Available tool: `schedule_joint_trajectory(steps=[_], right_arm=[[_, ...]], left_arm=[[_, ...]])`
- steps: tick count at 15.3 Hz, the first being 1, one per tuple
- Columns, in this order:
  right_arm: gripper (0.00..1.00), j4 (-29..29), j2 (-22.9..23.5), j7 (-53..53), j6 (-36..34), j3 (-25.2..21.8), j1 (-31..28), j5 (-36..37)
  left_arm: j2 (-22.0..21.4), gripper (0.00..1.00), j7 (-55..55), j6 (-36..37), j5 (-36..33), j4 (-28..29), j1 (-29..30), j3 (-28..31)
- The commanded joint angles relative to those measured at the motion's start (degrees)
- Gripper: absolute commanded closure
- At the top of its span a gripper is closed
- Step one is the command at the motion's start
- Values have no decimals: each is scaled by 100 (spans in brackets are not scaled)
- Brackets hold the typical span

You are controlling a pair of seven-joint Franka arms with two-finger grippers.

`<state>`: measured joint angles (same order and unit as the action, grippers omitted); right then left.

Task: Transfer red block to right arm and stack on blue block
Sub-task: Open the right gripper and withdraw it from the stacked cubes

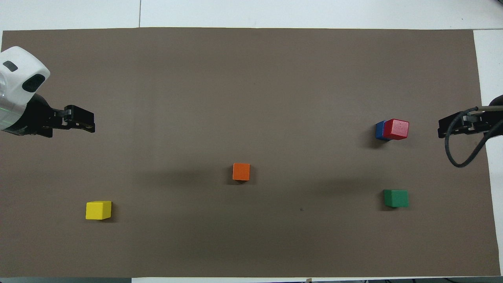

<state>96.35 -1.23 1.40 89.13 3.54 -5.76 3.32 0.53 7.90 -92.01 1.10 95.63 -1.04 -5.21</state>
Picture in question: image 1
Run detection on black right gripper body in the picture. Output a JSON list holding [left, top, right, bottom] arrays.
[[477, 106, 503, 139]]

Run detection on orange wooden block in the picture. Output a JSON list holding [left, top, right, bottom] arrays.
[[232, 163, 251, 182]]

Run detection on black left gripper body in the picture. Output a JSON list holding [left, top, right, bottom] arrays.
[[2, 94, 56, 138]]

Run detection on yellow wooden block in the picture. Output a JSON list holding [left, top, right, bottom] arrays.
[[85, 201, 112, 221]]

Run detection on green wooden block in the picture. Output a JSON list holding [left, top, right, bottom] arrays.
[[384, 189, 409, 208]]

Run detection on red wooden block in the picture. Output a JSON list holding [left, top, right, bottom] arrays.
[[383, 118, 410, 141]]

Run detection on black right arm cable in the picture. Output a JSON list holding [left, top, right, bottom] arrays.
[[444, 106, 503, 169]]

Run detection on brown table mat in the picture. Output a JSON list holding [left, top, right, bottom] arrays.
[[0, 27, 501, 277]]

